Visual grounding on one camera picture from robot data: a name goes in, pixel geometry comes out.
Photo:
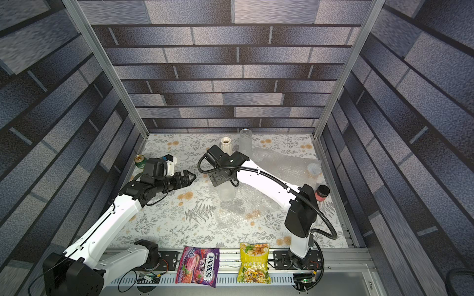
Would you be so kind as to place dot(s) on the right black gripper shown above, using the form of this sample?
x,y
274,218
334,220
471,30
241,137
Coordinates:
x,y
222,176

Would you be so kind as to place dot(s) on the white lidded cup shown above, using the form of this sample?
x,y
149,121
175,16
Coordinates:
x,y
314,169

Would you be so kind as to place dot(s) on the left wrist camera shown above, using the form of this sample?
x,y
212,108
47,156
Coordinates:
x,y
170,162

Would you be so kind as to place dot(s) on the purple Fox's candy bag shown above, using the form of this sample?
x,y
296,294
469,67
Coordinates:
x,y
198,266

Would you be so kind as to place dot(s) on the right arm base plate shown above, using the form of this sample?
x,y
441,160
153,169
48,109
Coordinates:
x,y
285,260

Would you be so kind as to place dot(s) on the dark red jar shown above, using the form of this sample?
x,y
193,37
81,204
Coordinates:
x,y
322,192

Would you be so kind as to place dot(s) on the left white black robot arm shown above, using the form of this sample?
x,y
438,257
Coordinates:
x,y
80,270

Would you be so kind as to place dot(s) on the green drink can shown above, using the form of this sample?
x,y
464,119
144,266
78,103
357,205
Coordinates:
x,y
140,161

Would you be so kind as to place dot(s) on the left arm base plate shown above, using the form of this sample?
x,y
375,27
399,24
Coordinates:
x,y
168,261

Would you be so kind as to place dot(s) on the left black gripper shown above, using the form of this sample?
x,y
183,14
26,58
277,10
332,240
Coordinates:
x,y
181,184

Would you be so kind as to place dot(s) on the yellow snack bag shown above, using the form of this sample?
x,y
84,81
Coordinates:
x,y
254,263

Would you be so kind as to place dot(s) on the ribbed clear glass vase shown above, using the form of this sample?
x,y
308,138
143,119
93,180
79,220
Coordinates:
x,y
226,192

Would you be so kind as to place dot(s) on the white ribbed ceramic vase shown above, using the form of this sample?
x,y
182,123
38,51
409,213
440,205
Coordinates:
x,y
226,145

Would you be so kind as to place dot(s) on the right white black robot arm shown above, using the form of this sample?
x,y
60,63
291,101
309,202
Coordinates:
x,y
298,202

